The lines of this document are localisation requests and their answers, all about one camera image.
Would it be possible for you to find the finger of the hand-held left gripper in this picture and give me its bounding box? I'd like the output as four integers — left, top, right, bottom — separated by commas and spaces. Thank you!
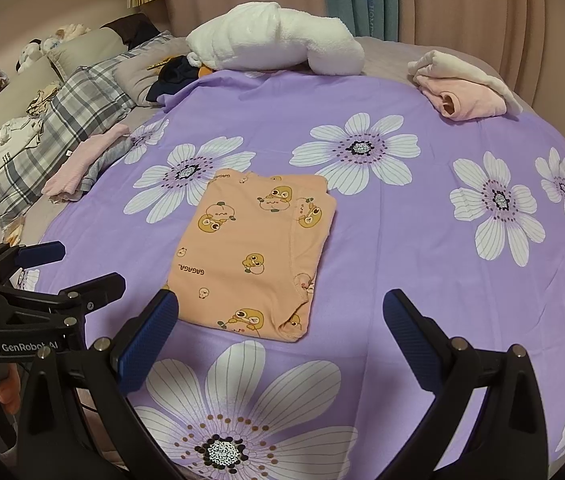
60, 273, 126, 313
0, 241, 66, 283

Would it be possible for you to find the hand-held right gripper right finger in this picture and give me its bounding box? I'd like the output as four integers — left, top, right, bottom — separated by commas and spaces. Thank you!
383, 288, 548, 480

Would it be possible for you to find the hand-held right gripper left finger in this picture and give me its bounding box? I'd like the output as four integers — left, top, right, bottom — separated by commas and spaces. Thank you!
15, 287, 179, 480

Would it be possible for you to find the orange cartoon print shirt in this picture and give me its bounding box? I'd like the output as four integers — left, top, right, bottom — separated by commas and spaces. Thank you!
171, 171, 338, 344

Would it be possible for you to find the light pink folded garment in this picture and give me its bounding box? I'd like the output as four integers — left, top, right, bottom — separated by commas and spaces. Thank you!
42, 122, 130, 198

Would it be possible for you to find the purple floral blanket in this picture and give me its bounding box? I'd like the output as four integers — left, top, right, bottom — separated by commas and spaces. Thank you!
17, 67, 565, 480

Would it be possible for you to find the grey folded garment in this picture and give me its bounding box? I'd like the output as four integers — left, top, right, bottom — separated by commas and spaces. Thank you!
75, 137, 136, 191

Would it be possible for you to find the white printed garment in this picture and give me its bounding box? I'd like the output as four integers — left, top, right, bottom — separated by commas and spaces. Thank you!
0, 117, 43, 161

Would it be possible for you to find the beige headboard cushion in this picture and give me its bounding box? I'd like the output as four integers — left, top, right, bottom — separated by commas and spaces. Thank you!
0, 52, 63, 141

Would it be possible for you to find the cream ruffled cloth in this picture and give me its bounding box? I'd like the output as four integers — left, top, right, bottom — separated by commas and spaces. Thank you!
25, 82, 63, 116

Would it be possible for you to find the grey pillow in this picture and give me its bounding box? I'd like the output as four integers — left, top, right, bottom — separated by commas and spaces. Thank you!
112, 37, 193, 108

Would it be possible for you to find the black and white plush toy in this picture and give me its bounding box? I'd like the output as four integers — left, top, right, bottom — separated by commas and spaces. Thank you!
15, 37, 46, 73

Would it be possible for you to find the beige pillow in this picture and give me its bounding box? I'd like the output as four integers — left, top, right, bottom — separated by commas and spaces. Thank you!
47, 27, 130, 81

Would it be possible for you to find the dark navy clothing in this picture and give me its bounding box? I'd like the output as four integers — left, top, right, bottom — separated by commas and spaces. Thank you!
145, 56, 203, 103

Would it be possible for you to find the cream plush toy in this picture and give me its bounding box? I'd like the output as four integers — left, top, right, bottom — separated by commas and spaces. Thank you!
50, 22, 90, 46

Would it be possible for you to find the dark brown cloth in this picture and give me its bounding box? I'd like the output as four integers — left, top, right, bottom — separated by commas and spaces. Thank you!
100, 12, 160, 48

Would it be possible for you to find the pink folded fleece garment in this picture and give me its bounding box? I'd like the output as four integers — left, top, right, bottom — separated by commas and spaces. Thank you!
415, 75, 508, 122

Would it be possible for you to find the cream folded garment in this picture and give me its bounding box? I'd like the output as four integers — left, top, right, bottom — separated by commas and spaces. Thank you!
407, 52, 526, 116

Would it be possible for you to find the white fluffy blanket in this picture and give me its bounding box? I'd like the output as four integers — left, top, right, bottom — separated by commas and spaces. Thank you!
185, 2, 366, 77

